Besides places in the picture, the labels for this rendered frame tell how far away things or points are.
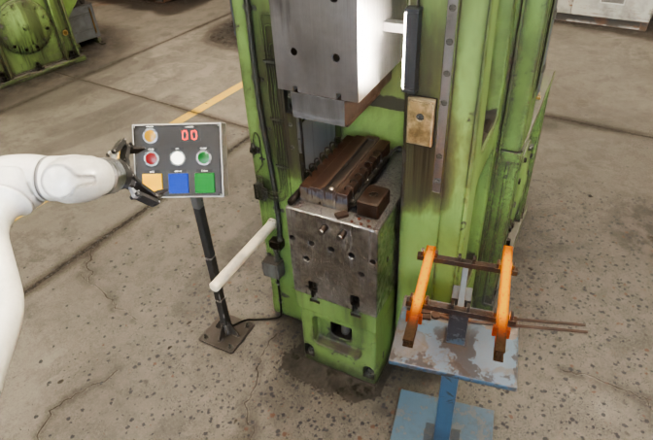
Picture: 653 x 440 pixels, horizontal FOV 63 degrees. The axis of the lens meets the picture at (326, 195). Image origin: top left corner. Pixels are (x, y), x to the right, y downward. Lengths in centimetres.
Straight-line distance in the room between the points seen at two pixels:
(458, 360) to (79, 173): 126
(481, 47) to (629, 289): 193
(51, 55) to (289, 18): 501
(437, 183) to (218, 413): 140
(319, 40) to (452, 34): 40
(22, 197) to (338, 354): 160
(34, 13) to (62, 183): 522
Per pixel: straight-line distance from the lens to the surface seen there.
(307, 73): 176
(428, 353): 185
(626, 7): 696
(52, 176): 124
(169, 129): 210
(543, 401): 266
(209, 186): 205
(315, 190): 199
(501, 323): 161
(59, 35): 652
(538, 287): 312
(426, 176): 193
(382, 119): 230
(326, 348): 253
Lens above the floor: 212
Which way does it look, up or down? 36 degrees down
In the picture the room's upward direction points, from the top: 3 degrees counter-clockwise
